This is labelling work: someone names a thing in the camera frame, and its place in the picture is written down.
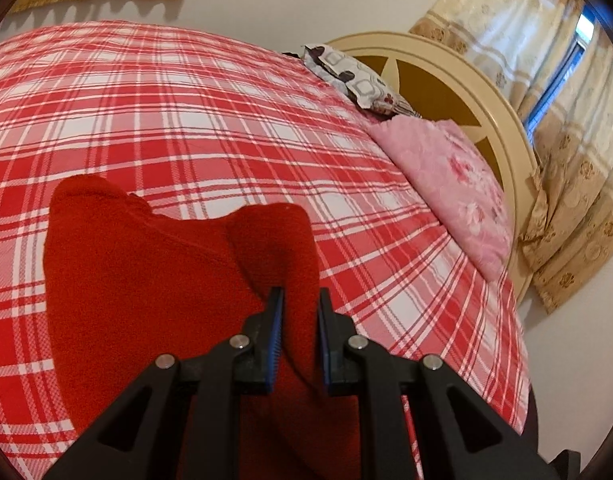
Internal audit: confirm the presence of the white patterned pillow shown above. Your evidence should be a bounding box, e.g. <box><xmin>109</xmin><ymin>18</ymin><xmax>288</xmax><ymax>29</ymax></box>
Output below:
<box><xmin>301</xmin><ymin>42</ymin><xmax>422</xmax><ymax>121</ymax></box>

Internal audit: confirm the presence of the red plaid bed sheet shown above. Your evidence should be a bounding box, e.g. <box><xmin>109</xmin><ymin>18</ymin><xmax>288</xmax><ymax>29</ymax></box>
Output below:
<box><xmin>0</xmin><ymin>20</ymin><xmax>532</xmax><ymax>471</ymax></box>

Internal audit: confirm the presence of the red knit sweater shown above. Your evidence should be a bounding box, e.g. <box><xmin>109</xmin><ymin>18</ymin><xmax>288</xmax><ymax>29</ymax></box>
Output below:
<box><xmin>44</xmin><ymin>175</ymin><xmax>367</xmax><ymax>480</ymax></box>

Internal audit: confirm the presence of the pink floral pillow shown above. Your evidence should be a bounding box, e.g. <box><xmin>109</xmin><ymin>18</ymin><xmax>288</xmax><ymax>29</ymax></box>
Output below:
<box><xmin>369</xmin><ymin>117</ymin><xmax>514</xmax><ymax>281</ymax></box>

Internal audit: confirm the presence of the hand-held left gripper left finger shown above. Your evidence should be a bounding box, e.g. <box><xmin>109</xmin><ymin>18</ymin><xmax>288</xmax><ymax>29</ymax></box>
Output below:
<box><xmin>41</xmin><ymin>287</ymin><xmax>286</xmax><ymax>480</ymax></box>

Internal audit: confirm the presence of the blue framed window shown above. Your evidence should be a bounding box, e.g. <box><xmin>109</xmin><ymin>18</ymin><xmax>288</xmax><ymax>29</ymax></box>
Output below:
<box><xmin>523</xmin><ymin>10</ymin><xmax>594</xmax><ymax>133</ymax></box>

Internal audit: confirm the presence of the cream bed headboard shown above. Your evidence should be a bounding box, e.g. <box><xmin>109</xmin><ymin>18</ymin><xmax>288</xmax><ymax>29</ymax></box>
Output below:
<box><xmin>325</xmin><ymin>31</ymin><xmax>539</xmax><ymax>306</ymax></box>

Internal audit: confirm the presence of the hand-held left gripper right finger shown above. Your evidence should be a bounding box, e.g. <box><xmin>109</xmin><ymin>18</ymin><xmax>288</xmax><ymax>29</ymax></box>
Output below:
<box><xmin>317</xmin><ymin>287</ymin><xmax>562</xmax><ymax>480</ymax></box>

